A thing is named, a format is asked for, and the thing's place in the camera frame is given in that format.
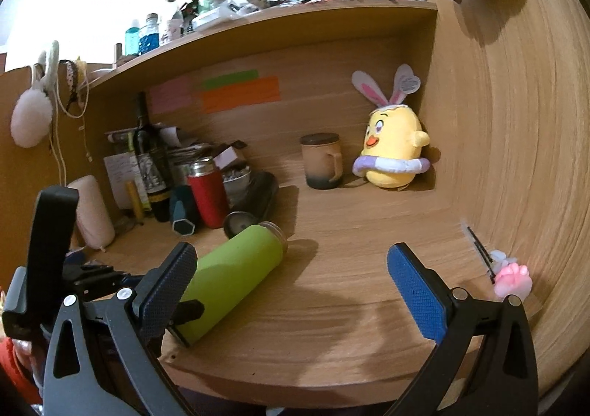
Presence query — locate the pink sticky note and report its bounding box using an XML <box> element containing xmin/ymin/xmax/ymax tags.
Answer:
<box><xmin>148</xmin><ymin>76</ymin><xmax>192</xmax><ymax>114</ymax></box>

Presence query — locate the green thermos cup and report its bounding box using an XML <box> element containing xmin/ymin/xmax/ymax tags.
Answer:
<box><xmin>172</xmin><ymin>221</ymin><xmax>288</xmax><ymax>346</ymax></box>

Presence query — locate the pink cat paw toy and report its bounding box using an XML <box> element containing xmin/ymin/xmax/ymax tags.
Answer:
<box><xmin>490</xmin><ymin>250</ymin><xmax>533</xmax><ymax>301</ymax></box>

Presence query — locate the small yellow tube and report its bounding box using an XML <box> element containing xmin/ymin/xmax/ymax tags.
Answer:
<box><xmin>125</xmin><ymin>180</ymin><xmax>145</xmax><ymax>225</ymax></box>

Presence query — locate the red thermos bottle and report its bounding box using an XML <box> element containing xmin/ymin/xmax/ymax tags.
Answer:
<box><xmin>187</xmin><ymin>156</ymin><xmax>230</xmax><ymax>228</ymax></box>

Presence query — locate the white fluffy bunny headband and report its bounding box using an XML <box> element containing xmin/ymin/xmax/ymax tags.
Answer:
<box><xmin>10</xmin><ymin>41</ymin><xmax>59</xmax><ymax>148</ymax></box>

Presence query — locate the black thermos cup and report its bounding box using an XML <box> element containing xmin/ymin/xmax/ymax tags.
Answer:
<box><xmin>223</xmin><ymin>171</ymin><xmax>278</xmax><ymax>239</ymax></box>

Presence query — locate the beige mug with lid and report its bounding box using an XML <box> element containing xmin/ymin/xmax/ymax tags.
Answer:
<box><xmin>300</xmin><ymin>132</ymin><xmax>343</xmax><ymax>189</ymax></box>

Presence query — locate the dark green hexagonal cup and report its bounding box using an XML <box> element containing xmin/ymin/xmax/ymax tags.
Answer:
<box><xmin>170</xmin><ymin>185</ymin><xmax>202</xmax><ymax>236</ymax></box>

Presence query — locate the orange sticky note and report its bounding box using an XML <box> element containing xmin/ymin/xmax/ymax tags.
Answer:
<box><xmin>199</xmin><ymin>76</ymin><xmax>281</xmax><ymax>114</ymax></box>

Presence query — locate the yellow chick plush toy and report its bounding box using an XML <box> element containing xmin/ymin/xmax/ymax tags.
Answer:
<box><xmin>351</xmin><ymin>63</ymin><xmax>430</xmax><ymax>190</ymax></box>

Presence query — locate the white paper note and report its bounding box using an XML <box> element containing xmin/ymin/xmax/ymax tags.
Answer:
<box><xmin>103</xmin><ymin>152</ymin><xmax>151</xmax><ymax>211</ymax></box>

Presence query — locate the teal plastic bottle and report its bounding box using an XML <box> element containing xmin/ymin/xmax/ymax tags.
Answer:
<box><xmin>124</xmin><ymin>20</ymin><xmax>140</xmax><ymax>55</ymax></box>

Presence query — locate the blue glass bottle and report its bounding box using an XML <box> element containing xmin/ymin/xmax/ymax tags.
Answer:
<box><xmin>138</xmin><ymin>13</ymin><xmax>160</xmax><ymax>55</ymax></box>

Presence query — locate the white flat box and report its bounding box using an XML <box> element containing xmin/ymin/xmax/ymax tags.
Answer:
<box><xmin>191</xmin><ymin>6</ymin><xmax>240</xmax><ymax>31</ymax></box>

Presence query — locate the pink cup with handle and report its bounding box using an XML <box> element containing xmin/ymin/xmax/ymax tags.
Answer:
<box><xmin>67</xmin><ymin>175</ymin><xmax>115</xmax><ymax>251</ymax></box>

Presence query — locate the green sticky note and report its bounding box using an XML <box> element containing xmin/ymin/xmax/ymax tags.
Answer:
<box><xmin>202</xmin><ymin>69</ymin><xmax>259</xmax><ymax>91</ymax></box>

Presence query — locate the wooden shelf board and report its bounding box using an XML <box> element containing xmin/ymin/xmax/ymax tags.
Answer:
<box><xmin>90</xmin><ymin>0</ymin><xmax>437</xmax><ymax>94</ymax></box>

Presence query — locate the dark wine bottle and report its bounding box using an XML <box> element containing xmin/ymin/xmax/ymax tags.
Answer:
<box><xmin>132</xmin><ymin>91</ymin><xmax>174</xmax><ymax>223</ymax></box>

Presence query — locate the white charging cable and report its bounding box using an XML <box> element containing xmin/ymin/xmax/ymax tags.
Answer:
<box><xmin>48</xmin><ymin>60</ymin><xmax>93</xmax><ymax>188</ymax></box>

